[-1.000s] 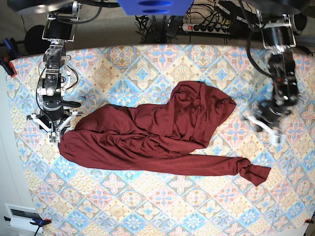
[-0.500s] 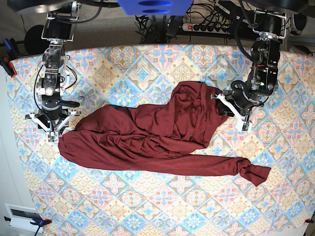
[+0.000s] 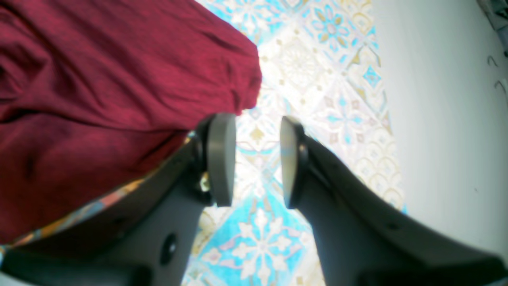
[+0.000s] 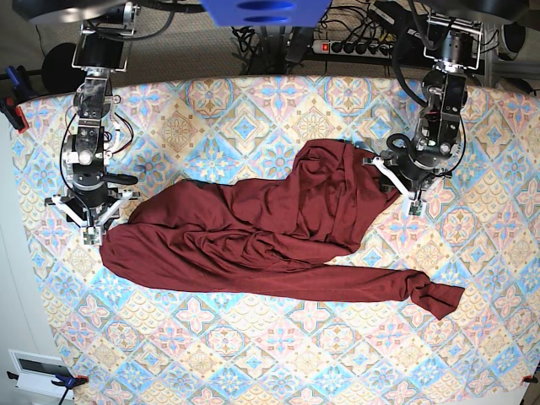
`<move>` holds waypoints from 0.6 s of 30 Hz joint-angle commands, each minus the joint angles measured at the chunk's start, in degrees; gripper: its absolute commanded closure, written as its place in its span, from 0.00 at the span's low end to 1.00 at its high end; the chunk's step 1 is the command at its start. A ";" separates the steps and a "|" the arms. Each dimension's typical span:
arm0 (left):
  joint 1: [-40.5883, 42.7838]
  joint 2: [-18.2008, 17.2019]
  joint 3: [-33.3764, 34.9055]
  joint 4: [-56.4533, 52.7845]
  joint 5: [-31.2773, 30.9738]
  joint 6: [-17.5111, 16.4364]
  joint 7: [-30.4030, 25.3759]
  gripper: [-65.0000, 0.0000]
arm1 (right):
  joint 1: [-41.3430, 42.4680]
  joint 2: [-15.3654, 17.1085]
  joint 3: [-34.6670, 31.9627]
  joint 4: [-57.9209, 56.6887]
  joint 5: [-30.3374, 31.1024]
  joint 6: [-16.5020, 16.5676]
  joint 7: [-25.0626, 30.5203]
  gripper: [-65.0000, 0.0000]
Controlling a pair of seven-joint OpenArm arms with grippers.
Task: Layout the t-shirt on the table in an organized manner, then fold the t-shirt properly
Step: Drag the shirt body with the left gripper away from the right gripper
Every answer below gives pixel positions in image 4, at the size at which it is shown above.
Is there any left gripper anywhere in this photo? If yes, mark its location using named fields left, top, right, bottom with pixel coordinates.
left=379, top=150, right=447, bottom=194

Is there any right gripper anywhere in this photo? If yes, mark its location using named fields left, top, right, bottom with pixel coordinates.
left=62, top=176, right=122, bottom=223

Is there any dark red t-shirt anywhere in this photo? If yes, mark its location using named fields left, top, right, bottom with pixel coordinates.
left=100, top=139, right=463, bottom=318

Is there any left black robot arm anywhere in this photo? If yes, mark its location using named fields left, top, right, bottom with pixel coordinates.
left=374, top=8, right=483, bottom=202

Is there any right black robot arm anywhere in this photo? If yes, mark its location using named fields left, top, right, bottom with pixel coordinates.
left=51, top=2, right=138, bottom=228

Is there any black orange table clamp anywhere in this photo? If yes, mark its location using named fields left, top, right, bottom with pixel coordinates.
left=0, top=97, right=29, bottom=133

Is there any black round stool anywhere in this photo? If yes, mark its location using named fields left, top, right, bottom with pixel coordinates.
left=40, top=42, right=85, bottom=95

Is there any blue clamp upper left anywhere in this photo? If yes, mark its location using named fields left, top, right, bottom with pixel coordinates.
left=6, top=65, right=26, bottom=89

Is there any patterned tablecloth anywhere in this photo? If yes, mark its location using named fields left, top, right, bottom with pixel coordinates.
left=8, top=77, right=539, bottom=404

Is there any blue black bar clamp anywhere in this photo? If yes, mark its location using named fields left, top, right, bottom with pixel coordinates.
left=7, top=371, right=89, bottom=400

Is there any orange corner clamp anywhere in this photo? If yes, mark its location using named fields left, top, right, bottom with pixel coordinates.
left=521, top=375, right=539, bottom=384

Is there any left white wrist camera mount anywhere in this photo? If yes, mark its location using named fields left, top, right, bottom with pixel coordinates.
left=362, top=155, right=452, bottom=217

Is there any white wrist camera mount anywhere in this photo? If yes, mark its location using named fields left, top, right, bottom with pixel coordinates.
left=362, top=155, right=452, bottom=217
left=45, top=188, right=141, bottom=246

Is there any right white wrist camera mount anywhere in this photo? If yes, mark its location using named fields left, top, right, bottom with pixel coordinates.
left=45, top=188, right=141, bottom=246

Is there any white power strip red switch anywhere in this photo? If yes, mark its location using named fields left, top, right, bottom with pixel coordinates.
left=311, top=40, right=392, bottom=58

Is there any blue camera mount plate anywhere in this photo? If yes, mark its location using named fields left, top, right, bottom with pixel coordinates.
left=200, top=0, right=332, bottom=28

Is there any white wall socket box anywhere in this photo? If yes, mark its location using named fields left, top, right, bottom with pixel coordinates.
left=8, top=349, right=69, bottom=399

